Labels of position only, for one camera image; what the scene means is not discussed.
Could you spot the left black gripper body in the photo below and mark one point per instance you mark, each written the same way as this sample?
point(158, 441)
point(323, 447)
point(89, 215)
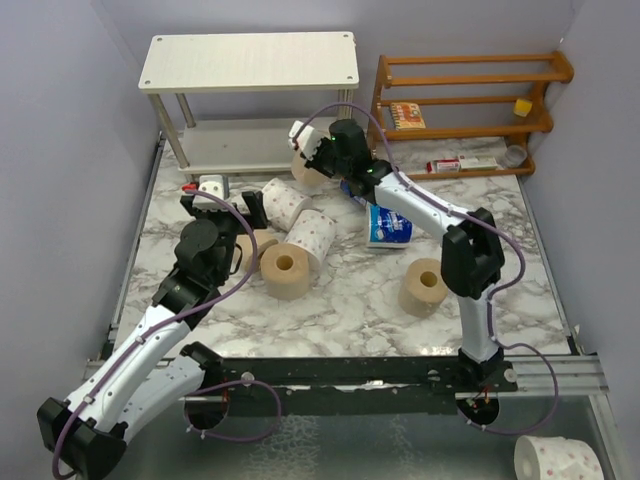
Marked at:
point(229, 236)

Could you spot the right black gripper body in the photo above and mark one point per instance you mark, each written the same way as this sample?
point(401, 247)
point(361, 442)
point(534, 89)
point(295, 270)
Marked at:
point(325, 161)

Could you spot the brown paper roll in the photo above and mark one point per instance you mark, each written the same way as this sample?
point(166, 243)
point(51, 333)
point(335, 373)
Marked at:
point(307, 177)
point(244, 251)
point(285, 271)
point(422, 290)

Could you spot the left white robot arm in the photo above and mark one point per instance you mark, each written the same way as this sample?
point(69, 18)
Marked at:
point(88, 432)

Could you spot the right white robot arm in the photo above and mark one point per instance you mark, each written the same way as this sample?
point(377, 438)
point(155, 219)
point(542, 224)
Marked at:
point(471, 254)

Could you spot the white two-tier shelf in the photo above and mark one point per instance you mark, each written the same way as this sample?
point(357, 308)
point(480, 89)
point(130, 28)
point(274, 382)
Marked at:
point(179, 65)

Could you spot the blue wrapped roll upper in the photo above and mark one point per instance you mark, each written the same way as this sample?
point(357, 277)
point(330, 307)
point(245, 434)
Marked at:
point(345, 188)

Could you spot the blue wrapped roll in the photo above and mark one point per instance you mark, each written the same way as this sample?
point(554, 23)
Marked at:
point(345, 188)
point(386, 229)

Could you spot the white red-dotted roll rear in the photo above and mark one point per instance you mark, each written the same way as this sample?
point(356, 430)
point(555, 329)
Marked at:
point(283, 204)

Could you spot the white red-dotted roll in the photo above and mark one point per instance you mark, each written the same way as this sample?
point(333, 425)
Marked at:
point(314, 232)
point(283, 204)

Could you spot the white red-dotted roll front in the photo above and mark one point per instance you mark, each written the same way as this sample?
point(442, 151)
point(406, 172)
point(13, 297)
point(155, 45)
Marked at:
point(314, 232)

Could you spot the orange patterned booklet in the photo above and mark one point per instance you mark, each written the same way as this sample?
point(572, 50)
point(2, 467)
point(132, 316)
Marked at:
point(407, 116)

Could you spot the blue wrapped roll lower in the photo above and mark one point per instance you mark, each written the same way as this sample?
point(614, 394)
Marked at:
point(386, 229)

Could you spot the brown wooden rack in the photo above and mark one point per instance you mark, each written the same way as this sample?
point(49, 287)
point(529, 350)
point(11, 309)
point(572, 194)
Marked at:
point(537, 120)

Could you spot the red white box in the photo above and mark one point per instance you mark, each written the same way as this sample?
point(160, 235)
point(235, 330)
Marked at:
point(451, 165)

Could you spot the white green box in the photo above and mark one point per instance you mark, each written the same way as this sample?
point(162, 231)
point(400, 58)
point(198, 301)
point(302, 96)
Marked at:
point(477, 163)

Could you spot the clear plastic cup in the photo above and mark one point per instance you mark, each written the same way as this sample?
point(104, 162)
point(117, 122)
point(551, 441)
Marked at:
point(514, 156)

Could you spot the yellow cap jar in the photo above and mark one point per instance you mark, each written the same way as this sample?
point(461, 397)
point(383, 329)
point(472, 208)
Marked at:
point(522, 107)

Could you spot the black base crossbar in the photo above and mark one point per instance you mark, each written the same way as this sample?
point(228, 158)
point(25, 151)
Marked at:
point(342, 386)

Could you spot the white dotted roll bottom corner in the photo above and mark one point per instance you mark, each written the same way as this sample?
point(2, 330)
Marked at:
point(555, 458)

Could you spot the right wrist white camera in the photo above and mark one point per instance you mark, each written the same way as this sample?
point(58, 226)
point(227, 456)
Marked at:
point(306, 140)

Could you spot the wrist white camera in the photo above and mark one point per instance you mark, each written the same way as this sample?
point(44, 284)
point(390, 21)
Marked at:
point(210, 192)
point(306, 140)

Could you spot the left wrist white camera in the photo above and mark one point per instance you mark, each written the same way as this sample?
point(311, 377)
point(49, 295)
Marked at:
point(210, 192)

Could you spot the aluminium rail frame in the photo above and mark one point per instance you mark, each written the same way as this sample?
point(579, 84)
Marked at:
point(575, 375)

